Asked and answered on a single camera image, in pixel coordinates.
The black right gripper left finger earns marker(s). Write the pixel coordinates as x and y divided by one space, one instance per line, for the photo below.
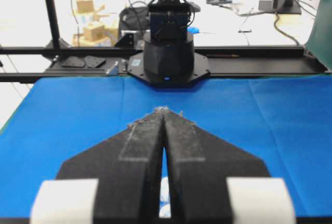
115 181

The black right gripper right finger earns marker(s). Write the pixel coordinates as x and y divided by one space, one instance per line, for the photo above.
213 181

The white blue striped towel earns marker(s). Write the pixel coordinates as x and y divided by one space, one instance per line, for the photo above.
165 206

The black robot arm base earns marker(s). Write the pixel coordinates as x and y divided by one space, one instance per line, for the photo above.
168 57

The blue table cloth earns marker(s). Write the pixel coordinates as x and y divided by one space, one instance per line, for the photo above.
285 121

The cardboard boxes pile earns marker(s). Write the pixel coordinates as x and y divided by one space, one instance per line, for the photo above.
96 26

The green backdrop sheet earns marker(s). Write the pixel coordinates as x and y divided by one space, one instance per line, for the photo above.
319 42

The black aluminium frame rail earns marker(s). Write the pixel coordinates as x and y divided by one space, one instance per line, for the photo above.
210 62

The black vertical frame post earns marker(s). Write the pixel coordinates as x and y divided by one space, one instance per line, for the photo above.
53 22

